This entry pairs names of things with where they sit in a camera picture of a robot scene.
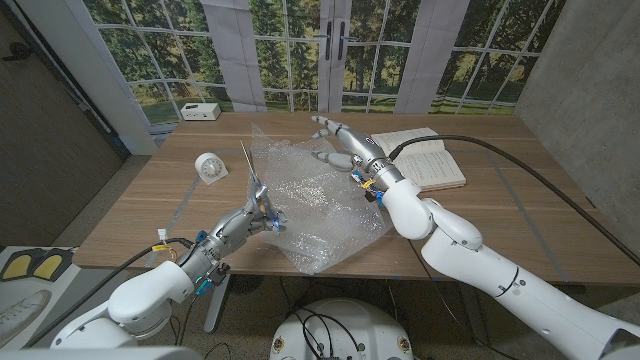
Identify black door handle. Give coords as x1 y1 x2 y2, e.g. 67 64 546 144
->
1 41 32 63

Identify white round kitchen timer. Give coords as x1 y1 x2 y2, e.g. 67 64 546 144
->
194 151 229 186

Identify white sneaker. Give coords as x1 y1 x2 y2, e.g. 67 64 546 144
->
0 289 53 346

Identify white floor mat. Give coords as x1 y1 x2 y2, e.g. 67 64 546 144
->
0 244 81 351

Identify white power socket box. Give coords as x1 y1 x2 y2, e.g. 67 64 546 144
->
179 102 222 122

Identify printed forest window backdrop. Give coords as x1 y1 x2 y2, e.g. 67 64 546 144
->
14 0 569 156

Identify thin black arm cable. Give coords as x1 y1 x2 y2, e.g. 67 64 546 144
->
405 238 521 360
169 293 201 347

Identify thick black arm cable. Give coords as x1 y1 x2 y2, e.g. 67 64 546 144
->
24 237 195 348
388 133 640 267

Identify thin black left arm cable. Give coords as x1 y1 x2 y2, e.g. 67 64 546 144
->
169 293 201 347

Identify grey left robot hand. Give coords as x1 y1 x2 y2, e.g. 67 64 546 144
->
202 199 290 257

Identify grey table leg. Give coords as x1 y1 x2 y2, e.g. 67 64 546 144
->
459 298 490 347

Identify white table leg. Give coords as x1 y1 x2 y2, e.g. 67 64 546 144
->
203 274 232 334

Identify dark brown door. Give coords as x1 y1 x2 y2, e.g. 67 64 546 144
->
0 9 126 246

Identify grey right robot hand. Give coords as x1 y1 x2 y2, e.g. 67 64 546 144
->
310 114 397 184

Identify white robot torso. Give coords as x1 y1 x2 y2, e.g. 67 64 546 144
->
269 297 415 360

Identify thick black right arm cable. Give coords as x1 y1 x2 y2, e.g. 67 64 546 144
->
388 133 640 267

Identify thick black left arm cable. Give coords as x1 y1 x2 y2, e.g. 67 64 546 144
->
24 237 195 348

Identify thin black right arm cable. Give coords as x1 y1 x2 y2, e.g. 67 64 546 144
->
405 238 521 360

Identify black and yellow foot pedal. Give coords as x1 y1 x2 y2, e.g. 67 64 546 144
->
0 248 37 282
30 248 75 281

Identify open paperback book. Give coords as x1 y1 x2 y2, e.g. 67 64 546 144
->
372 126 467 192

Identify large clear bubble wrap sheet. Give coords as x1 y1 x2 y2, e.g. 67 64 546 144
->
248 122 394 275

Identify grey scissors with yellow handles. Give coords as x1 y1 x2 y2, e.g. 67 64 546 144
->
238 139 281 231

